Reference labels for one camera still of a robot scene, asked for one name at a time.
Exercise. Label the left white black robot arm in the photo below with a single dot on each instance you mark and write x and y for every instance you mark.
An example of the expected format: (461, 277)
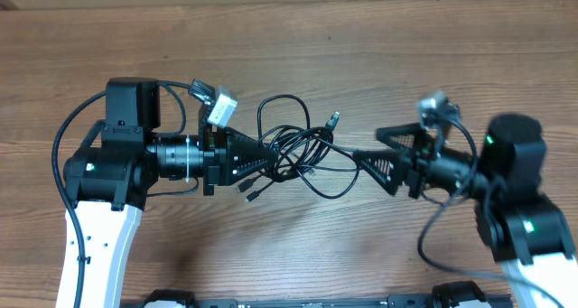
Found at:
(105, 184)

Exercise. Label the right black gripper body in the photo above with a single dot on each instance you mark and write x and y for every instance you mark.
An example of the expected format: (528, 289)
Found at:
(447, 170)

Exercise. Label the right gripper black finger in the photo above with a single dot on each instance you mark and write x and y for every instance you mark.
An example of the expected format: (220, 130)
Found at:
(405, 137)
(387, 167)

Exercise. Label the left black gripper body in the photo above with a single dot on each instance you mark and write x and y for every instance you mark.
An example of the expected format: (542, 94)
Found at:
(213, 154)

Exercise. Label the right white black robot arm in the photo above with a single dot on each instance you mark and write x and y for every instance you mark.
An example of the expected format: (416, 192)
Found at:
(527, 233)

